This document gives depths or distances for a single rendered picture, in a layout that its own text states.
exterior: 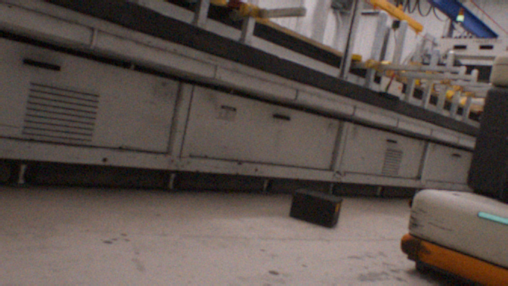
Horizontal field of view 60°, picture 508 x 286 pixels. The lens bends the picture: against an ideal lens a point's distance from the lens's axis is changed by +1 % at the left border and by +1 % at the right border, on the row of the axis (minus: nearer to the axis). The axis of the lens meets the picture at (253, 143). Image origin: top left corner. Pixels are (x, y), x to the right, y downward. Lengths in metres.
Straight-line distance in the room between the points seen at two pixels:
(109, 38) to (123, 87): 0.33
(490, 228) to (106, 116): 1.40
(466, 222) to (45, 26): 1.40
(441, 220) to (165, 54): 1.11
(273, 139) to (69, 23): 1.32
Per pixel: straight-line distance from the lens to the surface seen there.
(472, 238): 1.49
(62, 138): 1.80
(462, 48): 5.94
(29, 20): 1.50
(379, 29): 2.72
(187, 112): 2.00
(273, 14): 1.88
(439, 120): 3.50
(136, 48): 1.63
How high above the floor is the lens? 0.39
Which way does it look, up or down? 3 degrees down
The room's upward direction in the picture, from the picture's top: 11 degrees clockwise
